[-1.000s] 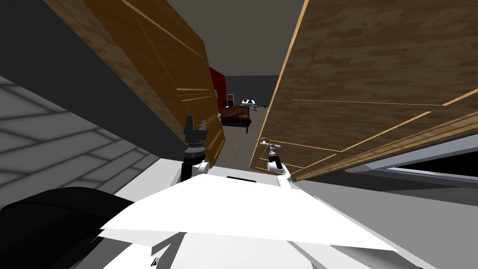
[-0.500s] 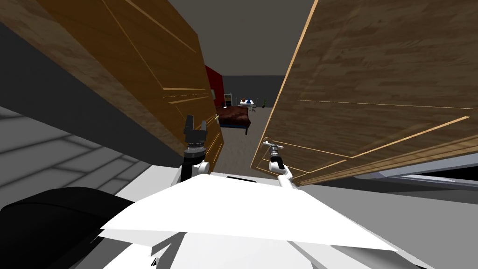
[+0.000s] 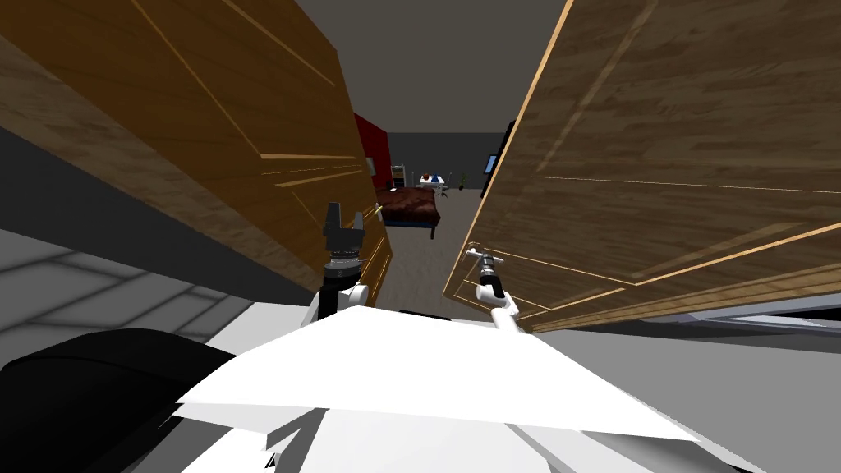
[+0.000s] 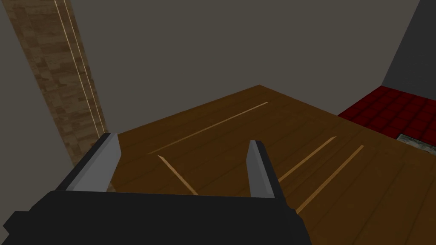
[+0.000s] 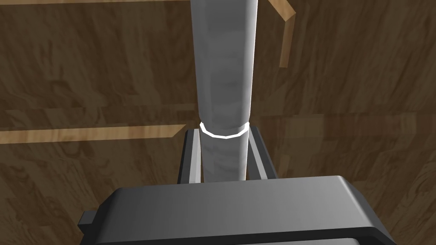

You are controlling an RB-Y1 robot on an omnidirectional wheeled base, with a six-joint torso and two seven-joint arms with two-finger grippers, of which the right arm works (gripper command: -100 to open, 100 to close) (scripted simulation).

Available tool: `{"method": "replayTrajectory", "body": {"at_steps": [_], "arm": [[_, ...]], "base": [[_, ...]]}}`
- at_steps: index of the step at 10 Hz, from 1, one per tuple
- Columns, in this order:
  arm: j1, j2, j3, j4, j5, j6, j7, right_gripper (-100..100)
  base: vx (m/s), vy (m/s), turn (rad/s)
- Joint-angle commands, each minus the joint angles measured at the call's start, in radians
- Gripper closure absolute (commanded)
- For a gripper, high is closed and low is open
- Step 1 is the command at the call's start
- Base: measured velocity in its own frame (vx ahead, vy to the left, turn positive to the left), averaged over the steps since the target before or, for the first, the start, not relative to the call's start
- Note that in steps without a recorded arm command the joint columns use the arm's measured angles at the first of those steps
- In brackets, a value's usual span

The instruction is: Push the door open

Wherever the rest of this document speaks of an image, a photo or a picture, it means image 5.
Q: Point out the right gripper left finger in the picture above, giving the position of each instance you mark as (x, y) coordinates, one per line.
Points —
(191, 160)

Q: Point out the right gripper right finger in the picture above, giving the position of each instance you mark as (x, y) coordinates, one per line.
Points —
(259, 156)

